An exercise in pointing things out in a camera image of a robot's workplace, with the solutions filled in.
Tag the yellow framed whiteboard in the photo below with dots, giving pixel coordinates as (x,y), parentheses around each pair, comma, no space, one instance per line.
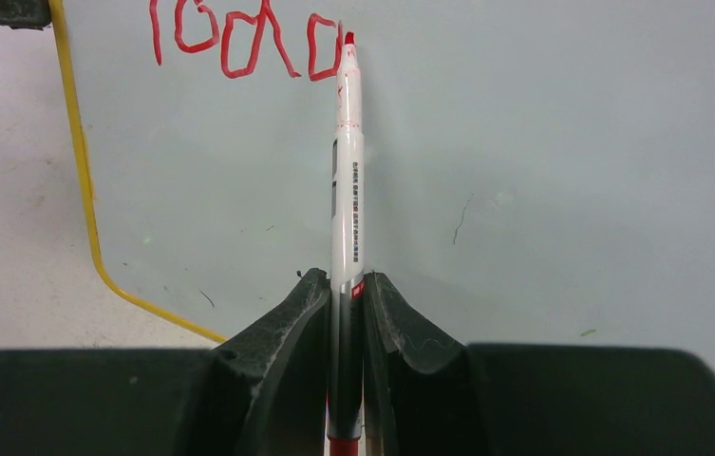
(537,171)

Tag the red white marker pen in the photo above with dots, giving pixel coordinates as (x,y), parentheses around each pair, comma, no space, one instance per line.
(347,268)

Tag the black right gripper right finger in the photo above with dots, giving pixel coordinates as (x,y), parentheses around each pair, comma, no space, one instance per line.
(428,394)

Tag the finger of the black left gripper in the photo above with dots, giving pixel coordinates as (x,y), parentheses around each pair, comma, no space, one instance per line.
(25,14)

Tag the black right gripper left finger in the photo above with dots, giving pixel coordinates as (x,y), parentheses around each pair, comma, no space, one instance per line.
(260,393)

